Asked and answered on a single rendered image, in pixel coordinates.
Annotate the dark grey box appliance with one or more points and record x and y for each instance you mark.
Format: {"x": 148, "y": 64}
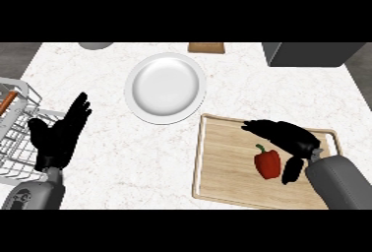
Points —
{"x": 310, "y": 54}

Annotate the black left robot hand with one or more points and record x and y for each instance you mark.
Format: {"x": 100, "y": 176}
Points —
{"x": 61, "y": 138}

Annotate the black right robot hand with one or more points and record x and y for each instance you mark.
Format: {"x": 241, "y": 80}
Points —
{"x": 285, "y": 136}

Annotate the wooden tray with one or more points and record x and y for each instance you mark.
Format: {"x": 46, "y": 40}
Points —
{"x": 232, "y": 177}

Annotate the red bell pepper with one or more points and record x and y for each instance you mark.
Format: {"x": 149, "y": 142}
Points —
{"x": 267, "y": 163}

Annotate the white round plate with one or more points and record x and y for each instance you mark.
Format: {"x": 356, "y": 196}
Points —
{"x": 165, "y": 88}

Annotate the orange carrot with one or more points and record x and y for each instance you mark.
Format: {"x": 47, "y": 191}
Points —
{"x": 7, "y": 101}

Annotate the brown wooden block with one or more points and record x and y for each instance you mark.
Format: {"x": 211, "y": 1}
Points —
{"x": 207, "y": 48}

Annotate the grey round bowl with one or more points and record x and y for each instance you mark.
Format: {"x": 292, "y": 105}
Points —
{"x": 96, "y": 45}

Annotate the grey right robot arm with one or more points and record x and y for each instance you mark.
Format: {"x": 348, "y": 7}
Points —
{"x": 337, "y": 182}

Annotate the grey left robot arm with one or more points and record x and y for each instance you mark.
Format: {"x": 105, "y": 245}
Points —
{"x": 36, "y": 192}

